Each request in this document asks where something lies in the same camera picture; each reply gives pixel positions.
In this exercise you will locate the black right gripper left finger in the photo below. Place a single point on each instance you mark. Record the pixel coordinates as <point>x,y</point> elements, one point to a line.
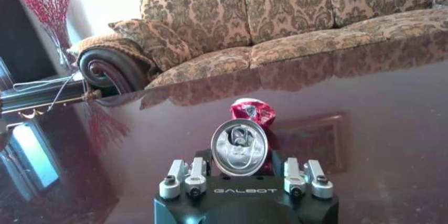
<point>196,171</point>

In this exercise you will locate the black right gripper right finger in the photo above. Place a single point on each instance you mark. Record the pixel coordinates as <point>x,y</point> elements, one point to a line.
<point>300,174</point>

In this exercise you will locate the crushed red soda can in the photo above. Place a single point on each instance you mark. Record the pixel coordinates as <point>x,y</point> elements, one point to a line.
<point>237,150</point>

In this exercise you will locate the floral patterned throw pillow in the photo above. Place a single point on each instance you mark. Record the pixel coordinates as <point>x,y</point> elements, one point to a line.
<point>153,40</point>

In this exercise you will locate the dark gold-trimmed side table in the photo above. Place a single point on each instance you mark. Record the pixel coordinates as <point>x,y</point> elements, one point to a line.
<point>41,95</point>

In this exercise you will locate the floral patterned brown sofa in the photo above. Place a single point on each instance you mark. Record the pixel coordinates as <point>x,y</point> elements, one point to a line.
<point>287,16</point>

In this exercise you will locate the clear glass vase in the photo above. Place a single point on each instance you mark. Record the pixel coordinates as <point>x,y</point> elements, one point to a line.
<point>63,45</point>

